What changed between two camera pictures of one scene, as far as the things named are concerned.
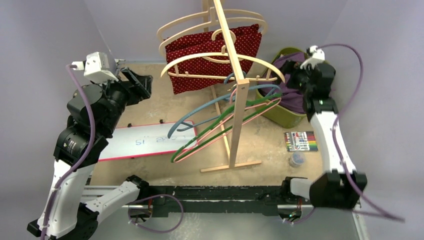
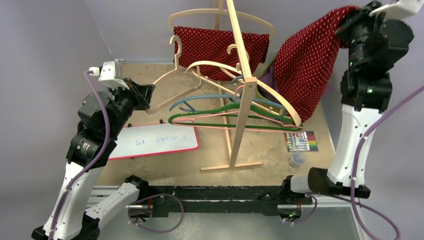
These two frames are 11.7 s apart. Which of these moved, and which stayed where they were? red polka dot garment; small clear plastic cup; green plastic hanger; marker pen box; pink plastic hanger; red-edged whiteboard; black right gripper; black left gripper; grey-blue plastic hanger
Moved: red polka dot garment; pink plastic hanger; grey-blue plastic hanger; black left gripper; black right gripper; green plastic hanger
Stayed: marker pen box; small clear plastic cup; red-edged whiteboard
